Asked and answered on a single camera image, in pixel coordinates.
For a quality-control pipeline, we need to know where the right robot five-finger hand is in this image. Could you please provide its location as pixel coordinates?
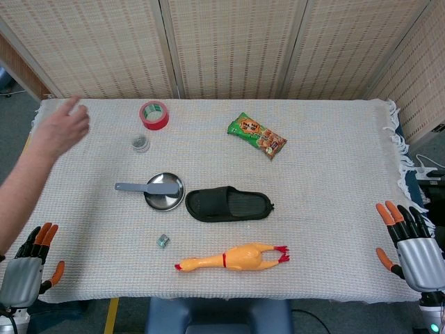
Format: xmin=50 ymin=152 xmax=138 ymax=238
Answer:
xmin=375 ymin=200 xmax=445 ymax=293

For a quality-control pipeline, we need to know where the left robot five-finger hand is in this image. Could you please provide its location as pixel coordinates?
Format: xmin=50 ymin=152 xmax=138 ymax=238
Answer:
xmin=0 ymin=222 xmax=66 ymax=309

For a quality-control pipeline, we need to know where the black slipper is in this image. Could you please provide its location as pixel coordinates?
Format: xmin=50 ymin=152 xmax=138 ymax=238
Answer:
xmin=184 ymin=186 xmax=276 ymax=223

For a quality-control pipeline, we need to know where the person's bare forearm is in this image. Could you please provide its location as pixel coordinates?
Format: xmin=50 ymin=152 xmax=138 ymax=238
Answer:
xmin=0 ymin=144 xmax=58 ymax=258

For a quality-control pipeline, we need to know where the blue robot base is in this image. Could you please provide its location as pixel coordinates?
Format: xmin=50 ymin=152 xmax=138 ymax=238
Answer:
xmin=144 ymin=297 xmax=295 ymax=334

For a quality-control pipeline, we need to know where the person's bare hand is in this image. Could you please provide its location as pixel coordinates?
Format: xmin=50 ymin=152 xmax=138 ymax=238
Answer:
xmin=33 ymin=96 xmax=91 ymax=159

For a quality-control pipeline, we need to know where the white power strip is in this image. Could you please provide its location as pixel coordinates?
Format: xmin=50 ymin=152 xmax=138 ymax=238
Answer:
xmin=415 ymin=154 xmax=439 ymax=182

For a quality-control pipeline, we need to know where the white woven tablecloth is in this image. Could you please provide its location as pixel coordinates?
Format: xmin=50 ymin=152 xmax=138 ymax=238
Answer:
xmin=24 ymin=97 xmax=439 ymax=305

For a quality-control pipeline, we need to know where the round metal plate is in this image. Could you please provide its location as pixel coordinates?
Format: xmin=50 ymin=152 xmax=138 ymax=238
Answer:
xmin=143 ymin=172 xmax=186 ymax=212

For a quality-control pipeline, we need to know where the small clear lidded jar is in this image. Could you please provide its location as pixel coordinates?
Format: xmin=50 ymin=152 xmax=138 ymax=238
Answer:
xmin=131 ymin=134 xmax=152 ymax=154

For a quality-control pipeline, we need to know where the yellow rubber chicken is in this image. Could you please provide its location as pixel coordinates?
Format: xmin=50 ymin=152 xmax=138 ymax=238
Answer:
xmin=174 ymin=242 xmax=291 ymax=273

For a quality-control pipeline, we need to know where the red tape roll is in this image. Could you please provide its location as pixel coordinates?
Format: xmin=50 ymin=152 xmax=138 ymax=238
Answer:
xmin=138 ymin=100 xmax=170 ymax=132

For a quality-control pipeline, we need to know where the green snack bag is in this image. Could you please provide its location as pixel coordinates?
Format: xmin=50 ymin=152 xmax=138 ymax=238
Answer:
xmin=227 ymin=111 xmax=289 ymax=161

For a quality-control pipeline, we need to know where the woven folding screen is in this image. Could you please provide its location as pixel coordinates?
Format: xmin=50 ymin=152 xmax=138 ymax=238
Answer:
xmin=0 ymin=0 xmax=445 ymax=145

